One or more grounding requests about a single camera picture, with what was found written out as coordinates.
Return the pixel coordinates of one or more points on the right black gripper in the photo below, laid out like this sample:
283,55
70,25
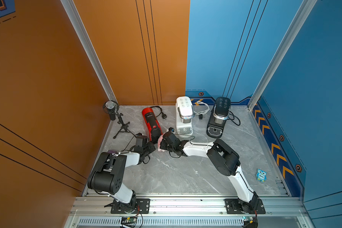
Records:
162,143

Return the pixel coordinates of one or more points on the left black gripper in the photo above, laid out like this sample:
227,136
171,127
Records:
150,145

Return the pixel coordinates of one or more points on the red Nespresso coffee machine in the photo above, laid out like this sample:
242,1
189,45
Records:
152,125

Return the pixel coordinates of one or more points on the white coffee machine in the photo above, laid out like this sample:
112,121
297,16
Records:
184,116

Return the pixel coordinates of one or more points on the pink towel cloth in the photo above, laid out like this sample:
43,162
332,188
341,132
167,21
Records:
159,149

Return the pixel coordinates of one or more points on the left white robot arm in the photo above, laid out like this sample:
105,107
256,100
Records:
106,178

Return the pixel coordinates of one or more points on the black coffee machine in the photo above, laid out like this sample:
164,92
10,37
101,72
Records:
218,118

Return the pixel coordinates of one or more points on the purple block toy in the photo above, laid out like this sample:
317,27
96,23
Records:
111,151

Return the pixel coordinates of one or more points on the black microphone on tripod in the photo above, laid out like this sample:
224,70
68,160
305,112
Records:
111,107

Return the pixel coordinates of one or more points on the blue owl toy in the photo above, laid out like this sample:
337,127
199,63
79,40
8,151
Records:
261,175

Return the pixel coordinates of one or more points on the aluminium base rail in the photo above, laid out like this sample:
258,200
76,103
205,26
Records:
170,205

